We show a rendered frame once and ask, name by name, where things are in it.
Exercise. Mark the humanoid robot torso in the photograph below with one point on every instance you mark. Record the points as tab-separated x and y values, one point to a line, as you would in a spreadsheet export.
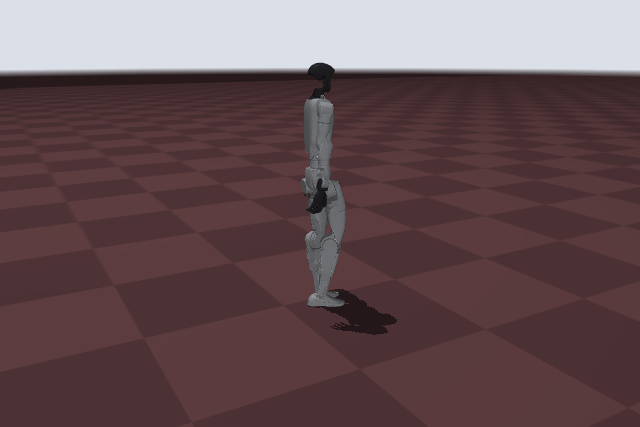
310	139

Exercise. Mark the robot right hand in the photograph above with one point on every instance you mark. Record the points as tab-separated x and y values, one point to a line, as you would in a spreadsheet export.
319	200

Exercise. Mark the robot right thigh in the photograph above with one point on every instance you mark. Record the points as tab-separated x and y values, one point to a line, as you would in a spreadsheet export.
336	212

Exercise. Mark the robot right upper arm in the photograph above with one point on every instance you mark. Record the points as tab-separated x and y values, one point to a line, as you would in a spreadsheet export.
325	112

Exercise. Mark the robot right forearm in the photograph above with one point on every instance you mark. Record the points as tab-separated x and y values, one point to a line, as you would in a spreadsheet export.
324	163

